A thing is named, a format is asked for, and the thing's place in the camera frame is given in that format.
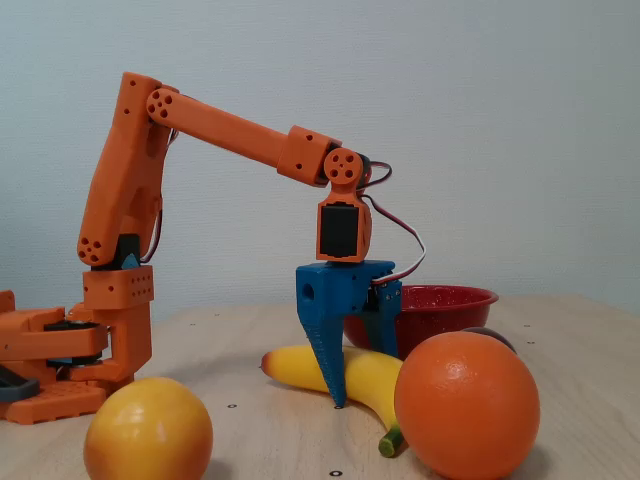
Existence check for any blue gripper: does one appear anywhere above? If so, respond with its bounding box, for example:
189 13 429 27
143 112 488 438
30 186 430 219
295 259 404 409

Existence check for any yellow plastic toy banana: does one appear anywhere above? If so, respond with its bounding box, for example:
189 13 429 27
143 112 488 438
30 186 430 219
260 344 409 459

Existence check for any orange robot base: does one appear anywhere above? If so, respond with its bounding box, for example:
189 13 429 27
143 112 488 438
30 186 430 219
0 289 109 426

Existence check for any red speckled enamel bowl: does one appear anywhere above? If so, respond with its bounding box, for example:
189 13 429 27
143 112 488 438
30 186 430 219
342 284 500 362

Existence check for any orange plastic toy orange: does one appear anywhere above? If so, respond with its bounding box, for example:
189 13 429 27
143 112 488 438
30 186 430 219
393 330 542 480

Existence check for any dark purple toy plum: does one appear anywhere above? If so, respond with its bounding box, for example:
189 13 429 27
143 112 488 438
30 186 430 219
462 326 518 356

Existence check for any yellow-orange plastic toy mango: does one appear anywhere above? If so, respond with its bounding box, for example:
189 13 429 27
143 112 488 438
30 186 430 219
83 377 215 480

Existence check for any black table clamp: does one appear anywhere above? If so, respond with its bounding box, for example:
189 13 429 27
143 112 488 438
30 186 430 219
0 364 41 404

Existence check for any gripper servo cable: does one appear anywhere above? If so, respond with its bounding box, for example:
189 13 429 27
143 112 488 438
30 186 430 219
358 162 428 286

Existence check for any arm servo cable bundle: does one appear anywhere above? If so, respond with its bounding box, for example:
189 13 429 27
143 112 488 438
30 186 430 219
142 127 176 264

